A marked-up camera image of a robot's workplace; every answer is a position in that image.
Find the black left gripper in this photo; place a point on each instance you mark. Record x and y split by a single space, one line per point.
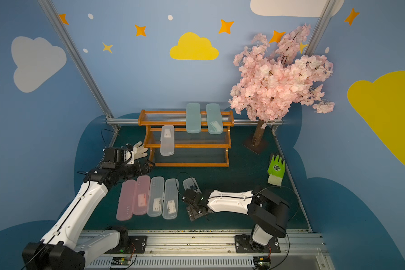
143 167

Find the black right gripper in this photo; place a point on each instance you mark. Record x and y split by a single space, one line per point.
192 201

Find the clear pencil case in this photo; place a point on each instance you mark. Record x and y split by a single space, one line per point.
167 141
170 201
190 185
155 204

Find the teal pencil case plain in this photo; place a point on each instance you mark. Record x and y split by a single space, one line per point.
193 118

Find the teal pencil case with label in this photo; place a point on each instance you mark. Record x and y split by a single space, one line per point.
214 119

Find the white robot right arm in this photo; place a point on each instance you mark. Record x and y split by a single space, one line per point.
268 211

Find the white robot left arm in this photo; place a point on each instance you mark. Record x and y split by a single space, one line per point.
58 248

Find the pink pencil case inner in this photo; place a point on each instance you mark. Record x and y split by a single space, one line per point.
141 195

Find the pink pencil case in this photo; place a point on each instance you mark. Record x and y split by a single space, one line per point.
141 195
126 201

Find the pink pencil case outer left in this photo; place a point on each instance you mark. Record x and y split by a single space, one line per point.
126 201

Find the orange wooden three-tier shelf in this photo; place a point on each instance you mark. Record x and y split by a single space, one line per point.
190 150

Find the white cotton work glove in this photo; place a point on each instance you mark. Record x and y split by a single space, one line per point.
137 150

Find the aluminium rear crossbar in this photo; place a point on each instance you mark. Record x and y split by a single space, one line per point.
135 122

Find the green and black work glove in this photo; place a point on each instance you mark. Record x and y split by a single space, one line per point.
276 170

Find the right green circuit board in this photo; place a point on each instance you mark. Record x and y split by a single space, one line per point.
261 263

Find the green circuit board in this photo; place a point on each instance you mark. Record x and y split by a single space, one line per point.
261 263
120 262

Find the left green circuit board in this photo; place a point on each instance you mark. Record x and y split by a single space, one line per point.
120 262

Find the pink artificial blossom tree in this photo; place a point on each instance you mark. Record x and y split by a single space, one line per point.
270 84

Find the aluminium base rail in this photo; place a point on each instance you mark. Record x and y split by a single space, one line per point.
215 250

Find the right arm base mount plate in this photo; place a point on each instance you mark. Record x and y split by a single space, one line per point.
245 244

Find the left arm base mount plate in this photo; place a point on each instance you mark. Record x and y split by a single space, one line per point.
134 244

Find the aluminium frame post left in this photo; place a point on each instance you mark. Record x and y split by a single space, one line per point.
50 11

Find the aluminium frame post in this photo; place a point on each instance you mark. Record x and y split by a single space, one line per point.
320 28
50 11

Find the aluminium frame post right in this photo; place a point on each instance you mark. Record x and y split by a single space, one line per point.
320 28

